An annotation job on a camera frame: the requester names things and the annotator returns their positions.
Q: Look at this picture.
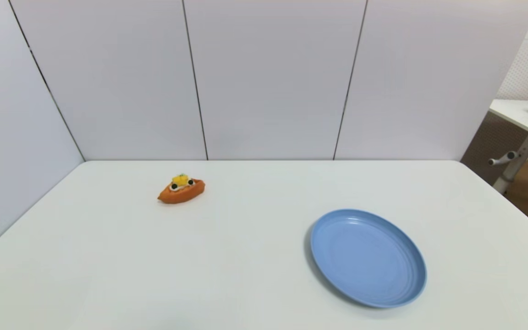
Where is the orange triangle bread with toppings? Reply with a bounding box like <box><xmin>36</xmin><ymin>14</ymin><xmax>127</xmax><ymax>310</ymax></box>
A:
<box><xmin>157</xmin><ymin>173</ymin><xmax>206</xmax><ymax>204</ymax></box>

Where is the blue round plate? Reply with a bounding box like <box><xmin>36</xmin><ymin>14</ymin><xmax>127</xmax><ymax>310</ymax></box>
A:
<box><xmin>310</xmin><ymin>209</ymin><xmax>428</xmax><ymax>309</ymax></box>

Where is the white table leg with crank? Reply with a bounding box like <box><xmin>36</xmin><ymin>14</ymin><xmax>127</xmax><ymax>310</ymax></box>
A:
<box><xmin>488</xmin><ymin>133</ymin><xmax>528</xmax><ymax>194</ymax></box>

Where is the white side table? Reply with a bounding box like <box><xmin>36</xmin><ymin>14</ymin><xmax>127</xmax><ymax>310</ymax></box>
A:
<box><xmin>489</xmin><ymin>99</ymin><xmax>528</xmax><ymax>148</ymax></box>

